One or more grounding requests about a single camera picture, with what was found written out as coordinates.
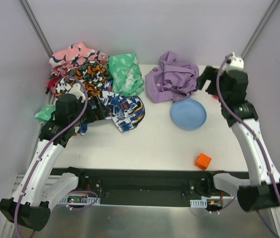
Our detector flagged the orange black camouflage cloth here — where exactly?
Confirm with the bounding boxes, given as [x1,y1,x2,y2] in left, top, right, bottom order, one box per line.
[55,61,109,98]

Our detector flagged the blue white patterned cloth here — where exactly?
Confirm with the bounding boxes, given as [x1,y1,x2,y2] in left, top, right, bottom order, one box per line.
[76,80,146,136]

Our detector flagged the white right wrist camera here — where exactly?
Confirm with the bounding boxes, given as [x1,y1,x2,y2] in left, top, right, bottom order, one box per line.
[224,53,244,71]

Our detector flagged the purple shirt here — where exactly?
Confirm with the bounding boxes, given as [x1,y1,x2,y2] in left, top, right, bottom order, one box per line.
[145,51,200,103]

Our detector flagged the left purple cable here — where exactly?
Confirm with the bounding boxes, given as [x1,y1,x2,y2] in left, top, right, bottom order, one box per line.
[13,76,89,238]

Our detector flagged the right aluminium frame post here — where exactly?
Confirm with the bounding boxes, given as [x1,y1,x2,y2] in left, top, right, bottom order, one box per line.
[241,0,280,60]

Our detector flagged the white cable duct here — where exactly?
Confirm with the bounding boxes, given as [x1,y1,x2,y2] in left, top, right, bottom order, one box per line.
[190,199,208,208]
[58,195,101,206]

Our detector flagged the orange cube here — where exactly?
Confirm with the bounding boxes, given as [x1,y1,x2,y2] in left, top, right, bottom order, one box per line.
[194,153,212,171]

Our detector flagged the aluminium frame post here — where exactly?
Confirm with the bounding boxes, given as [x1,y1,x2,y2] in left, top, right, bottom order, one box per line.
[241,0,280,60]
[19,0,53,58]

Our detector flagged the left aluminium frame post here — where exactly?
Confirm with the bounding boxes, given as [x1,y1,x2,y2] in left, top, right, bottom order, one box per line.
[19,0,53,58]

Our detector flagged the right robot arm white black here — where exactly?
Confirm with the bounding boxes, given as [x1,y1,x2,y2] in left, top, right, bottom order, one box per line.
[197,65,280,212]

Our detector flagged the green white tie-dye cloth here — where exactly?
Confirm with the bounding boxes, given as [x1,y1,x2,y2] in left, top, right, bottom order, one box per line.
[35,53,145,124]

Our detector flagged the pink patterned cloth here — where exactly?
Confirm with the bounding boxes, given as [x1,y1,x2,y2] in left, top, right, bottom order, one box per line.
[45,42,109,95]

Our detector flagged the light blue plastic plate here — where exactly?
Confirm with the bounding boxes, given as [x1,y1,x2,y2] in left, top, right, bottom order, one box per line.
[170,99,207,131]

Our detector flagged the aluminium front rail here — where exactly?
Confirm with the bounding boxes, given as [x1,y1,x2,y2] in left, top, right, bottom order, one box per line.
[11,175,61,194]

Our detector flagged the left white cable duct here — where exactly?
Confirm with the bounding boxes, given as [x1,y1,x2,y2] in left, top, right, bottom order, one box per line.
[58,195,101,206]

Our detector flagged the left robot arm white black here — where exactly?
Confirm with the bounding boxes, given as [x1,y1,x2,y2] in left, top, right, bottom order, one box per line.
[0,94,109,232]

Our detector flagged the right white cable duct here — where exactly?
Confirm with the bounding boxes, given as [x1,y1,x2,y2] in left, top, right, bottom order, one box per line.
[190,199,208,208]

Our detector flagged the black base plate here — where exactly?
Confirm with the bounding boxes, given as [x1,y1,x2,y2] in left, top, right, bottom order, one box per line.
[50,166,237,207]

